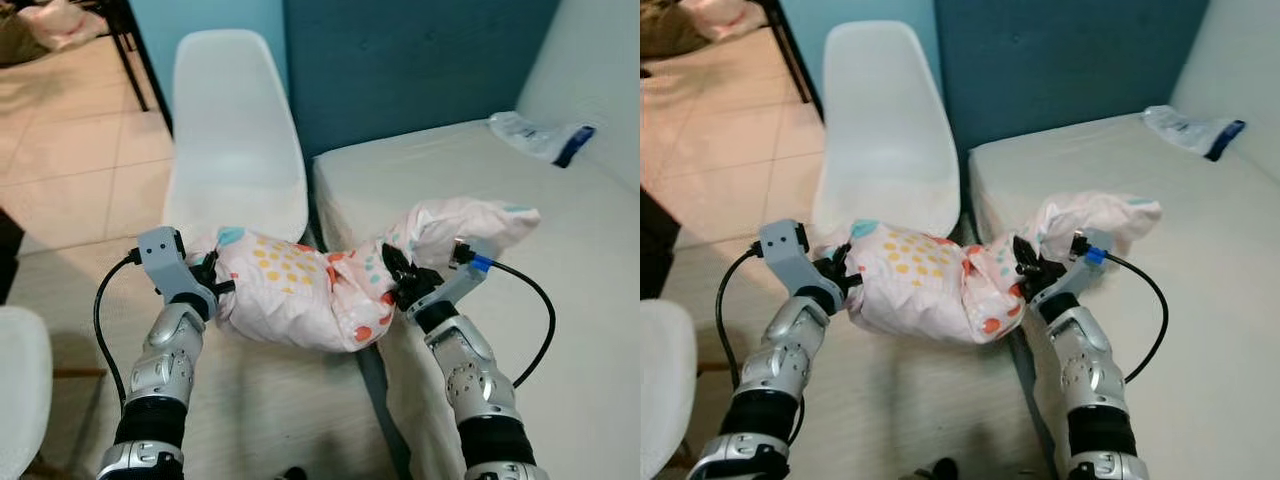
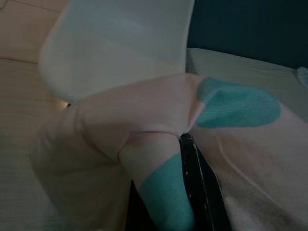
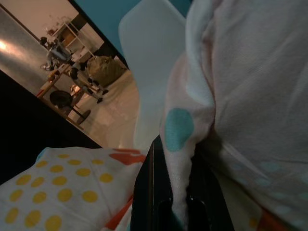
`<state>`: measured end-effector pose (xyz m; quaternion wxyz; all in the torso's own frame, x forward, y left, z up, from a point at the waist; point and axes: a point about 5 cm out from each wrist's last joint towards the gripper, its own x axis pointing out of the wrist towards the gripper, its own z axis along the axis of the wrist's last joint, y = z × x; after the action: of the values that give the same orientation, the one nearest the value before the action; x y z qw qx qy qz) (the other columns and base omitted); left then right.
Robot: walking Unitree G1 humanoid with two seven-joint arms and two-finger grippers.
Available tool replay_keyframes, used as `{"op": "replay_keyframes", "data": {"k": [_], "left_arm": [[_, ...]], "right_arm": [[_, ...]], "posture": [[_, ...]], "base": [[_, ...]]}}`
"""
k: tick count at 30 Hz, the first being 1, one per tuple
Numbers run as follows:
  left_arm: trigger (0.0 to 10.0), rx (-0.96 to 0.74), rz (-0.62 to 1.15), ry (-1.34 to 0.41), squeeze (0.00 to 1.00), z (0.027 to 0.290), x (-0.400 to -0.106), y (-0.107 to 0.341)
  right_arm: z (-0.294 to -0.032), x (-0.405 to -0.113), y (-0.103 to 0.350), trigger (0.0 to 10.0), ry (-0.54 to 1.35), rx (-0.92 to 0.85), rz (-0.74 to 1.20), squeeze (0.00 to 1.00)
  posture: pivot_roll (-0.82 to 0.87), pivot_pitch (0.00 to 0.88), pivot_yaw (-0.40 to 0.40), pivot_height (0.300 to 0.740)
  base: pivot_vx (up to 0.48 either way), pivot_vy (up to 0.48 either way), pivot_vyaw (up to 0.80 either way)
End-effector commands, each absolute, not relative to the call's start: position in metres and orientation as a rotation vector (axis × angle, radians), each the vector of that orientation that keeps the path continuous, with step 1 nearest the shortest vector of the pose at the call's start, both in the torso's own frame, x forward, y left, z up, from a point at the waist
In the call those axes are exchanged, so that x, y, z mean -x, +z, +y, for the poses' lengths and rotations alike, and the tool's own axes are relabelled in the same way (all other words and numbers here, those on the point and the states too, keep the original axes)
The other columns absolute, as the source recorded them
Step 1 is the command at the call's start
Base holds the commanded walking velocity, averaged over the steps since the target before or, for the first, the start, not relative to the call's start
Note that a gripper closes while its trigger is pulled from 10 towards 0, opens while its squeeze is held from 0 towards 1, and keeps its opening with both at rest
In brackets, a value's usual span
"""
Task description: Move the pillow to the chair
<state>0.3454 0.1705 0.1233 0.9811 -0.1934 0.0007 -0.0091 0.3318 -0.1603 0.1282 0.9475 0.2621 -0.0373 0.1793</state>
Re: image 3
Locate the olive green bean bag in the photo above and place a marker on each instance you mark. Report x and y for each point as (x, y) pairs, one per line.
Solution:
(108, 69)

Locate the pink patterned pillow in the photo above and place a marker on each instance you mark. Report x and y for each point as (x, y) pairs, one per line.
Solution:
(252, 84)

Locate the black round stool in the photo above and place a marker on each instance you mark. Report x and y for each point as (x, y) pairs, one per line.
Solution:
(60, 98)

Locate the light wooden table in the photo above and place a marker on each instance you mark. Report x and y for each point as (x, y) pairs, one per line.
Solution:
(51, 84)

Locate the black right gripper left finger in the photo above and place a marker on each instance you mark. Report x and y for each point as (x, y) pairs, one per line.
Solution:
(149, 192)

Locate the white open shelf unit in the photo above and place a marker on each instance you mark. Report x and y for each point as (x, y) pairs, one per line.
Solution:
(72, 38)

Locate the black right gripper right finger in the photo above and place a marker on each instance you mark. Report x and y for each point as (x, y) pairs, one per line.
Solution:
(207, 197)

